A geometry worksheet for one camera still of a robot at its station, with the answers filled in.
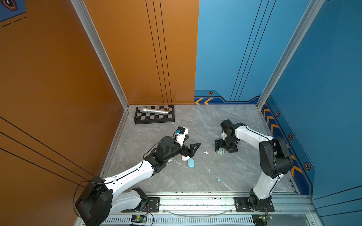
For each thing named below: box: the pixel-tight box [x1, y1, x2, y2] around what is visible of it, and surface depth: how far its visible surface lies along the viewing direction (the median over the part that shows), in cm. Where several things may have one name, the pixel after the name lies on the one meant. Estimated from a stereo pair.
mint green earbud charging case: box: [217, 147, 225, 155], surface depth 93 cm
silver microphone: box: [139, 106, 169, 115], surface depth 111 cm
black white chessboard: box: [133, 104, 175, 125], surface depth 111 cm
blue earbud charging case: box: [187, 158, 196, 169], surface depth 87 cm
